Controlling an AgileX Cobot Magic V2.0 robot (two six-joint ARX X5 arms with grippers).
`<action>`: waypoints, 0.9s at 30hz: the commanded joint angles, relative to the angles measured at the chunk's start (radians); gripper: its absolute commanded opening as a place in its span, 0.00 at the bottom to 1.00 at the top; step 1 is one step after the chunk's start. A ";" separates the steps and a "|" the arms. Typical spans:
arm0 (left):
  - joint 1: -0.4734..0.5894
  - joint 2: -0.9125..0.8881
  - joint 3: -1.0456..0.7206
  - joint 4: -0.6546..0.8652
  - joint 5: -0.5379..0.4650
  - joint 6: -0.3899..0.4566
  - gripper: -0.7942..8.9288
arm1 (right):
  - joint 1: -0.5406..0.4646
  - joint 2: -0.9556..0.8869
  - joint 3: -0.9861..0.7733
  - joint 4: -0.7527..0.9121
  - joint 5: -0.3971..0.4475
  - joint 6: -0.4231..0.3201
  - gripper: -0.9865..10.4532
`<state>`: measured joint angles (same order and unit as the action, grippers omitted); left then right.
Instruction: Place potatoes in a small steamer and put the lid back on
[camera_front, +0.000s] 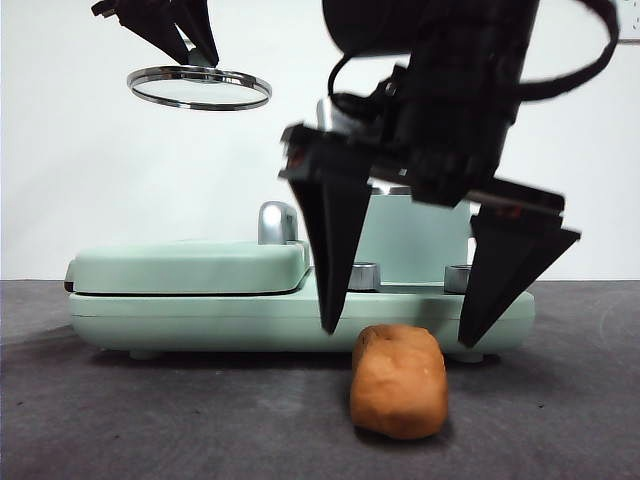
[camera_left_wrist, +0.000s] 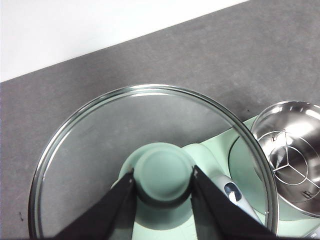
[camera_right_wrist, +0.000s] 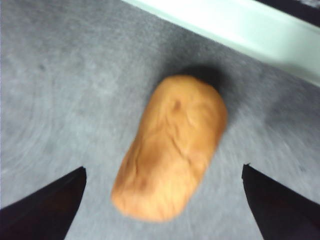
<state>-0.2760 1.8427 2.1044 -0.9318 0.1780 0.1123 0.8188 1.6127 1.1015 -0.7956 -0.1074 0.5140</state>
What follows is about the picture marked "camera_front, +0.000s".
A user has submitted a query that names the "glass pot lid green knob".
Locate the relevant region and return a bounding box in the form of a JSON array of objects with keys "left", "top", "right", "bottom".
[{"left": 126, "top": 38, "right": 274, "bottom": 112}]

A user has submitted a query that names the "brown potato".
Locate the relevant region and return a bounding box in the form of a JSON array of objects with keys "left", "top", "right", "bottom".
[{"left": 348, "top": 323, "right": 448, "bottom": 441}]

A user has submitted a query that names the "silver control knob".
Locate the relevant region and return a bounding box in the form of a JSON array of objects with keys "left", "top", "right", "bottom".
[
  {"left": 443, "top": 264, "right": 472, "bottom": 294},
  {"left": 348, "top": 261, "right": 383, "bottom": 292}
]

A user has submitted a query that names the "green breakfast maker base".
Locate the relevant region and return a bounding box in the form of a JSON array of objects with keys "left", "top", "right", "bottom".
[{"left": 67, "top": 264, "right": 536, "bottom": 362}]

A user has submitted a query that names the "green pot with handle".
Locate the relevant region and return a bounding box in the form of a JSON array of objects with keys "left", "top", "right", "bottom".
[{"left": 367, "top": 185, "right": 476, "bottom": 286}]

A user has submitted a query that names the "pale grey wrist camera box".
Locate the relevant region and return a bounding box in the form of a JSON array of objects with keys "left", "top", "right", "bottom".
[{"left": 315, "top": 97, "right": 352, "bottom": 135}]

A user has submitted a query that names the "thin black cable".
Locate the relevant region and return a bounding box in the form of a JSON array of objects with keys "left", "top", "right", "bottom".
[{"left": 326, "top": 53, "right": 401, "bottom": 109}]

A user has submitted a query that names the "green griddle cover chrome handle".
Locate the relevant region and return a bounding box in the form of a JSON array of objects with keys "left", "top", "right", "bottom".
[{"left": 63, "top": 201, "right": 312, "bottom": 297}]

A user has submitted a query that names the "thick black looped cable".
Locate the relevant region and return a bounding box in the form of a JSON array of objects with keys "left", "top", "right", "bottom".
[{"left": 517, "top": 0, "right": 621, "bottom": 102}]

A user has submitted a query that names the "white wall socket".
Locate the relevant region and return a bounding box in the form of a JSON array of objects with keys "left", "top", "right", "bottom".
[{"left": 615, "top": 0, "right": 640, "bottom": 46}]

